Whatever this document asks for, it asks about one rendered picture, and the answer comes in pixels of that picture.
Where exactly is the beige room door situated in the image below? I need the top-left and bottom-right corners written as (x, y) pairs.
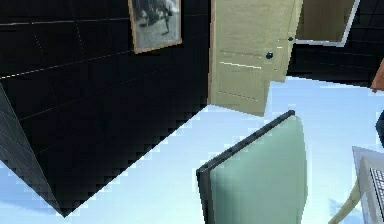
top-left (207, 0), bottom-right (304, 118)

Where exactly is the framed grey picture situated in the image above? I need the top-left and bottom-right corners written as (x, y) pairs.
top-left (127, 0), bottom-right (184, 55)

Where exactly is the dark blue object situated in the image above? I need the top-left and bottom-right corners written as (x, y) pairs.
top-left (375, 111), bottom-right (384, 148)

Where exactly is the brown wooden furniture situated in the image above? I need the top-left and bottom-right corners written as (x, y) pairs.
top-left (369, 59), bottom-right (384, 94)

